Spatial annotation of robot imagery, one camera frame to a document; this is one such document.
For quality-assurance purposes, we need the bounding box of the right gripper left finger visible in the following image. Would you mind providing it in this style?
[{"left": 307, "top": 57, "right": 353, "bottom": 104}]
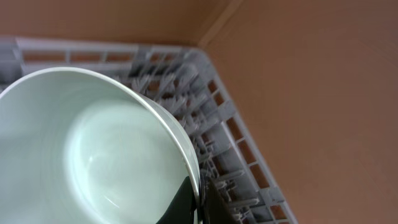
[{"left": 156, "top": 177, "right": 197, "bottom": 224}]

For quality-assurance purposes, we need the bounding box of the mint green bowl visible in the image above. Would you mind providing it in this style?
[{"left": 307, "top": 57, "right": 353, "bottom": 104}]
[{"left": 1, "top": 67, "right": 200, "bottom": 223}]

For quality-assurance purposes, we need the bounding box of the grey dishwasher rack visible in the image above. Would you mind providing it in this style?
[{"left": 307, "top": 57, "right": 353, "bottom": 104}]
[{"left": 1, "top": 37, "right": 297, "bottom": 223}]

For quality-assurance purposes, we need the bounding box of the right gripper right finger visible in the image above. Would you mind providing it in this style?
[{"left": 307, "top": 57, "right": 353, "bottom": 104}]
[{"left": 203, "top": 178, "right": 237, "bottom": 224}]

